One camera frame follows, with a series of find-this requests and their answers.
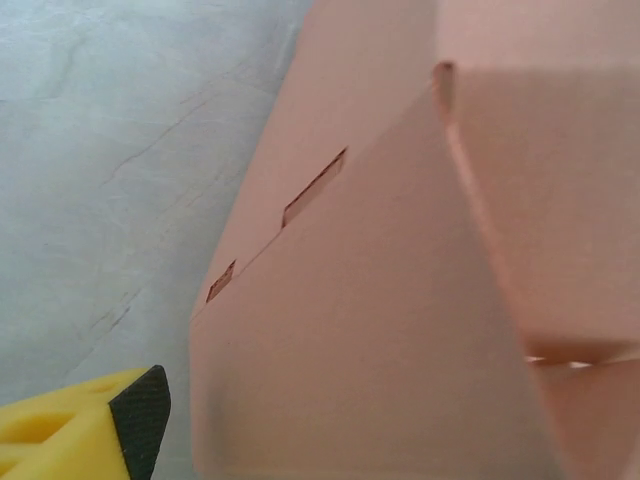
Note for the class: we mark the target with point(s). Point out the pink paper box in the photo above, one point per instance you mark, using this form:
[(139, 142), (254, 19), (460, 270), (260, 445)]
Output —
[(380, 280)]

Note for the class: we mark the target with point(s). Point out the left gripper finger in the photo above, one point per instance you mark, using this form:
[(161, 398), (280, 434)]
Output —
[(70, 430)]

